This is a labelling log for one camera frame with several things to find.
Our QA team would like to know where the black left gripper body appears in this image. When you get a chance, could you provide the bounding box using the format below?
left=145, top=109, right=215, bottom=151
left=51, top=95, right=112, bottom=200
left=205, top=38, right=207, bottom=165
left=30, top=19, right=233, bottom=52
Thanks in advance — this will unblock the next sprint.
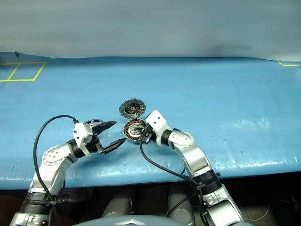
left=86, top=124, right=106, bottom=155

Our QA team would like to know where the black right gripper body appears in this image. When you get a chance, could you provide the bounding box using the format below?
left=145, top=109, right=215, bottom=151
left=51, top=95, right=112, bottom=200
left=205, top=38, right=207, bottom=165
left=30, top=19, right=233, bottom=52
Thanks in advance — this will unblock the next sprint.
left=140, top=123, right=156, bottom=144

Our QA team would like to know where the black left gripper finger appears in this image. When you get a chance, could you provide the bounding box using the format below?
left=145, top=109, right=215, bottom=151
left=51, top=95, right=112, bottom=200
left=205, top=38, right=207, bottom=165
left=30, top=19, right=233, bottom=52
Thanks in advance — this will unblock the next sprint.
left=103, top=138, right=127, bottom=155
left=96, top=121, right=117, bottom=137

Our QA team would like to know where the motor housing with copper windings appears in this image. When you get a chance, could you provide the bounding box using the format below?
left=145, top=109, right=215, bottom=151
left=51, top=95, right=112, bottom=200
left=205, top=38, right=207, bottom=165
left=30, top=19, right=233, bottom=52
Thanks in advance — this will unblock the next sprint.
left=123, top=119, right=148, bottom=144

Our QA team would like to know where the silver spoked rotor ring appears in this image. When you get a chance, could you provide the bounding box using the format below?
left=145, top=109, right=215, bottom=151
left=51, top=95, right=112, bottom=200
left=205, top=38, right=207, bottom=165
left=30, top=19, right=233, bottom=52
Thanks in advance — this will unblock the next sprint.
left=84, top=119, right=105, bottom=128

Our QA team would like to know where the silver finned motor lid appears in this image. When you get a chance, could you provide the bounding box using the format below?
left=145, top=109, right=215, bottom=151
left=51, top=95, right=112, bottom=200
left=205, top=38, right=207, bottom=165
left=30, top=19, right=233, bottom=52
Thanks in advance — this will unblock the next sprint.
left=119, top=97, right=146, bottom=118

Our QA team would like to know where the blue foam table cover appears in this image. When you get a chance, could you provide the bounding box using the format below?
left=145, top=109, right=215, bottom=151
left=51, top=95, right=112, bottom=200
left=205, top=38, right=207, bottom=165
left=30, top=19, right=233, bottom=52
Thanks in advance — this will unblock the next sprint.
left=0, top=52, right=301, bottom=190

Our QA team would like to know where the grey robot torso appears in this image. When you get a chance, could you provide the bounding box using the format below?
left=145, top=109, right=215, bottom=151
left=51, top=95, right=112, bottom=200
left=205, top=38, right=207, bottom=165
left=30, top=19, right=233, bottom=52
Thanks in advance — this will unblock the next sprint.
left=75, top=214, right=196, bottom=226

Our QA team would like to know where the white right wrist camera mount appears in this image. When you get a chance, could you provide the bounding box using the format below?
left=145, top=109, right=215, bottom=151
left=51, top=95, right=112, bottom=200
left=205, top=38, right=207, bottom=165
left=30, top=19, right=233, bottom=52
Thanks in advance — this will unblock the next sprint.
left=145, top=109, right=172, bottom=148

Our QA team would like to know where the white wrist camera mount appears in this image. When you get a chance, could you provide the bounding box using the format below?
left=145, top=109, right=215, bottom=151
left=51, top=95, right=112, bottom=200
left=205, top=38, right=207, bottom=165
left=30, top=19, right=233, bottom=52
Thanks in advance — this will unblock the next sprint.
left=145, top=109, right=172, bottom=148
left=72, top=122, right=95, bottom=156

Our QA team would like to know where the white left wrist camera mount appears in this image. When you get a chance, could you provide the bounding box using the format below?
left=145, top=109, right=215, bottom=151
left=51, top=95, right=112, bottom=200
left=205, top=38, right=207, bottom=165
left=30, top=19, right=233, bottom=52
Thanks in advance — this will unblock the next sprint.
left=72, top=122, right=95, bottom=156

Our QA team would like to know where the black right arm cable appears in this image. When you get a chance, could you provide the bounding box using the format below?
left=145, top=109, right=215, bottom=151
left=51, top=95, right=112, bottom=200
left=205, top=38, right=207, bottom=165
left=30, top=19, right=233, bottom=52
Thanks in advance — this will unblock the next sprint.
left=139, top=138, right=207, bottom=226

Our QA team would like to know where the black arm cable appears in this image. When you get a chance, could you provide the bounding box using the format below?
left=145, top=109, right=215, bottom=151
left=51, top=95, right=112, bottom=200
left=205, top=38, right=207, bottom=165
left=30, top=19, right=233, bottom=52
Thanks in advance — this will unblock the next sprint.
left=139, top=138, right=207, bottom=226
left=32, top=114, right=80, bottom=226

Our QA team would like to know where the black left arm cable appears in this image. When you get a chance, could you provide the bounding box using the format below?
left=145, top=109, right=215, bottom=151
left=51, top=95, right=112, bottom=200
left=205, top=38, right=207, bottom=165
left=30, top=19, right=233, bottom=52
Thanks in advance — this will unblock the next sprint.
left=32, top=114, right=80, bottom=226

